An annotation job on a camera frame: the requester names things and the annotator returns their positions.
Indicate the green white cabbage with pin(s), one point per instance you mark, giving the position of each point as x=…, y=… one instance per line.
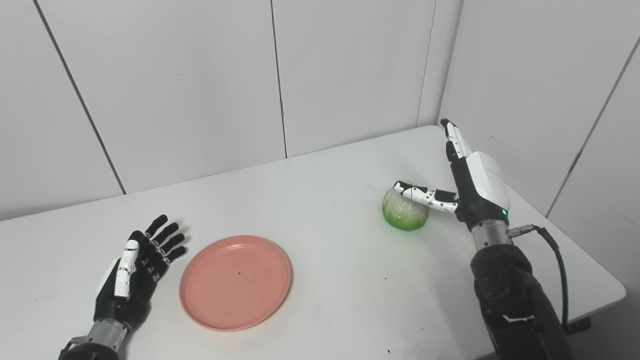
x=405, y=212

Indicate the pink plate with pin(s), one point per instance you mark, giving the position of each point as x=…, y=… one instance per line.
x=235, y=282

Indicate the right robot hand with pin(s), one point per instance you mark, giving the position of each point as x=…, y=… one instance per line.
x=470, y=185

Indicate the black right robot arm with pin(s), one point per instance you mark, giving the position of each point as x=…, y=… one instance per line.
x=515, y=295

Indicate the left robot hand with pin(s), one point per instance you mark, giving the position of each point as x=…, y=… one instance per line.
x=132, y=277

